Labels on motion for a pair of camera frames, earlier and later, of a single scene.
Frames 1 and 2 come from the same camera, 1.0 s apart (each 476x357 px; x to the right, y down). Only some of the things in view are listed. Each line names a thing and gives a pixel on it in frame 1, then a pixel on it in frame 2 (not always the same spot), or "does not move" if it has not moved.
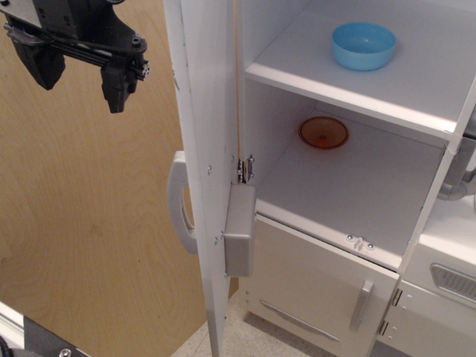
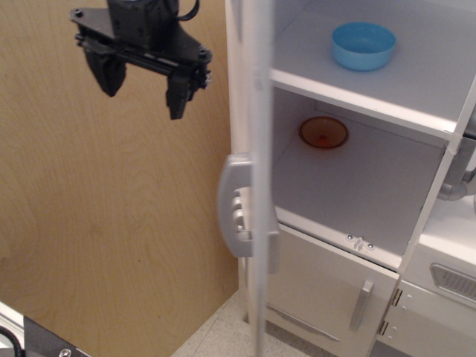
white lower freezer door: (307, 290) does not move
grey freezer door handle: (361, 305) does not move
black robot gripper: (88, 29) -> (148, 33)
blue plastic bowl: (363, 46) does not move
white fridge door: (202, 42) -> (249, 31)
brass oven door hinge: (396, 297) does not move
